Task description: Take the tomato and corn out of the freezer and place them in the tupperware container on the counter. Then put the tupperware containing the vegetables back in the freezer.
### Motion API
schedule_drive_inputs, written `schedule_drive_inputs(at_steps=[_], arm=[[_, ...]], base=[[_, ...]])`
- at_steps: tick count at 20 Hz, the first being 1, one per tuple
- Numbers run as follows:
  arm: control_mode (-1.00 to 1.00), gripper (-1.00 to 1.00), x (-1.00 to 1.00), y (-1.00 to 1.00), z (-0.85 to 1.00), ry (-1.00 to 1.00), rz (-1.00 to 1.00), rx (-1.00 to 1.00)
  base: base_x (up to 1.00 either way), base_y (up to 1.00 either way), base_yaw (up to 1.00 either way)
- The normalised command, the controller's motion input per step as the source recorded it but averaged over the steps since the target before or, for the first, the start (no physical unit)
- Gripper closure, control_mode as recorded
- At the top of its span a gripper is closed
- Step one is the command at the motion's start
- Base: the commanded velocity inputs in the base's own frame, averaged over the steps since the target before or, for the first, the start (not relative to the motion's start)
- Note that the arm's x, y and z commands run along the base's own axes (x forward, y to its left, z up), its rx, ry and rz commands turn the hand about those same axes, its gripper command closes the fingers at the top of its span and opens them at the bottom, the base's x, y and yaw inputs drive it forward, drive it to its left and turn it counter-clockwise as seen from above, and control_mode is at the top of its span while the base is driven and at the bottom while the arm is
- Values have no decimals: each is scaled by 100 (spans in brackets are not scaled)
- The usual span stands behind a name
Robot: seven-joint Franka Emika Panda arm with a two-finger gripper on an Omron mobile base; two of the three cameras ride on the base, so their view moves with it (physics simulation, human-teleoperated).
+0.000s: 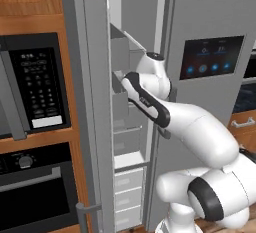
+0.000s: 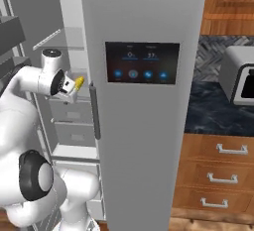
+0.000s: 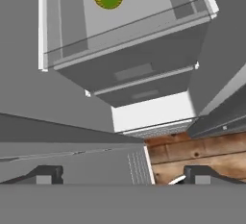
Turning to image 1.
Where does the grey freezer door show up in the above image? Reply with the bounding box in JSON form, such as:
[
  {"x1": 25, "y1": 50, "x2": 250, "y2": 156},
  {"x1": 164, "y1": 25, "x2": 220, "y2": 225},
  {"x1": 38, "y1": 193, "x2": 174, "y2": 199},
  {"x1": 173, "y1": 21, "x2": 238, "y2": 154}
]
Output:
[{"x1": 59, "y1": 0, "x2": 117, "y2": 233}]

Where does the white freezer drawer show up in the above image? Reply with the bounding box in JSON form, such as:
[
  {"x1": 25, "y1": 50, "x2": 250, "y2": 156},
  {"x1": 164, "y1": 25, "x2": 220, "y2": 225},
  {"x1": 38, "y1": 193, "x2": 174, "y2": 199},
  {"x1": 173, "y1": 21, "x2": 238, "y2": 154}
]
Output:
[
  {"x1": 114, "y1": 205, "x2": 143, "y2": 233},
  {"x1": 114, "y1": 167, "x2": 145, "y2": 191},
  {"x1": 114, "y1": 186, "x2": 144, "y2": 212}
]

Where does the grey freezer compartment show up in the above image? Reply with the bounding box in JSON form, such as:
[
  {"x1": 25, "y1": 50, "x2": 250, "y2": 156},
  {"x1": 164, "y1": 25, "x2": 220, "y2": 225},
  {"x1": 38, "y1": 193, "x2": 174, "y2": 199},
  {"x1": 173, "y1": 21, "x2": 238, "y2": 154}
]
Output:
[{"x1": 103, "y1": 0, "x2": 168, "y2": 233}]

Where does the black microwave oven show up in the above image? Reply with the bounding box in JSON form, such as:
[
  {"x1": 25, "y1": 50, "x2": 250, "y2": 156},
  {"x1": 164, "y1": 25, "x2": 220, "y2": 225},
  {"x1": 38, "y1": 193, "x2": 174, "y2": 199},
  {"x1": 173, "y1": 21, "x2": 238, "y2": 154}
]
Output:
[{"x1": 0, "y1": 31, "x2": 73, "y2": 141}]

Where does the grey oven knob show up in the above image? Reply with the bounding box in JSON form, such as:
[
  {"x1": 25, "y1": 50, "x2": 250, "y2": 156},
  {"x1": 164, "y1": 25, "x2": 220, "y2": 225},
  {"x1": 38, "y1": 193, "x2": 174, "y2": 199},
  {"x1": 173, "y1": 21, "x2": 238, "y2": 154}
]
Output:
[{"x1": 18, "y1": 155, "x2": 35, "y2": 170}]

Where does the grey fridge door with screen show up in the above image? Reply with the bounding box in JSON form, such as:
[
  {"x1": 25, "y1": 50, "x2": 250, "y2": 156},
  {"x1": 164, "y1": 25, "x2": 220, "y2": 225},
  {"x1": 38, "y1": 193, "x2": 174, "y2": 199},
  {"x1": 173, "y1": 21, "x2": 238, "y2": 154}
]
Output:
[{"x1": 145, "y1": 0, "x2": 256, "y2": 233}]

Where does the wooden drawer front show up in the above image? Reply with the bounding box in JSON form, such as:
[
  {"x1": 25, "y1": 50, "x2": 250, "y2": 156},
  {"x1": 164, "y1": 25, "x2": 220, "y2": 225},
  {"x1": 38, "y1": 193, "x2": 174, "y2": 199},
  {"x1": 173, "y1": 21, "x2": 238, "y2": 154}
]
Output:
[{"x1": 227, "y1": 109, "x2": 256, "y2": 135}]

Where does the black built-in oven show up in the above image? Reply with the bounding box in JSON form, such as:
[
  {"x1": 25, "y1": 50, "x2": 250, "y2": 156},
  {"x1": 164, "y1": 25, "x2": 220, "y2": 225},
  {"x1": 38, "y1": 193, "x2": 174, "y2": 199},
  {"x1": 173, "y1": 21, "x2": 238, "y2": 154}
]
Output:
[{"x1": 0, "y1": 141, "x2": 81, "y2": 233}]

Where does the grey freezer door handle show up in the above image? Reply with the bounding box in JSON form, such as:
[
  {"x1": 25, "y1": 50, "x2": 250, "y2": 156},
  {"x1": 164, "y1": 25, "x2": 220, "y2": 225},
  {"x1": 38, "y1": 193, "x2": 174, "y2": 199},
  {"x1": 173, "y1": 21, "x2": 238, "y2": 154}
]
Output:
[{"x1": 75, "y1": 201, "x2": 103, "y2": 233}]

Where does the grey microwave door handle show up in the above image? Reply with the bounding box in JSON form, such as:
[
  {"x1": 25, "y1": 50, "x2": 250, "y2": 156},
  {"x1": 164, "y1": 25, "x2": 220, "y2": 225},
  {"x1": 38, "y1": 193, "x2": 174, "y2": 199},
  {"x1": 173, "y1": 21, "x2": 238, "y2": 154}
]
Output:
[{"x1": 0, "y1": 50, "x2": 28, "y2": 142}]

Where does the silver drawer handle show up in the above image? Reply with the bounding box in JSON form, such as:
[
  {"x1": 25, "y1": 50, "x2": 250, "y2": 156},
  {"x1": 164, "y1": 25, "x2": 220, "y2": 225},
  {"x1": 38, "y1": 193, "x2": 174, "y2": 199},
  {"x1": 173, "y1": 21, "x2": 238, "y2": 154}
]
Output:
[{"x1": 230, "y1": 116, "x2": 256, "y2": 129}]

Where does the dark wall appliance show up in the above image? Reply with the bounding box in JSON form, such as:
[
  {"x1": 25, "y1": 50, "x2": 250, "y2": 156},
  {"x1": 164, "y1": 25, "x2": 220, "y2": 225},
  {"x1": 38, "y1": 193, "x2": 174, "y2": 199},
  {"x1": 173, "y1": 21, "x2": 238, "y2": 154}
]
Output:
[{"x1": 232, "y1": 48, "x2": 256, "y2": 115}]

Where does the grey oven door handle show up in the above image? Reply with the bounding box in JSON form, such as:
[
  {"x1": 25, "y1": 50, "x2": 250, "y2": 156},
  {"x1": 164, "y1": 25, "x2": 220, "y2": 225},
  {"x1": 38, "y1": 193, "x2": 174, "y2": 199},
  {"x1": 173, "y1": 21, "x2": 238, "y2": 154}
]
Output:
[{"x1": 0, "y1": 166, "x2": 63, "y2": 193}]

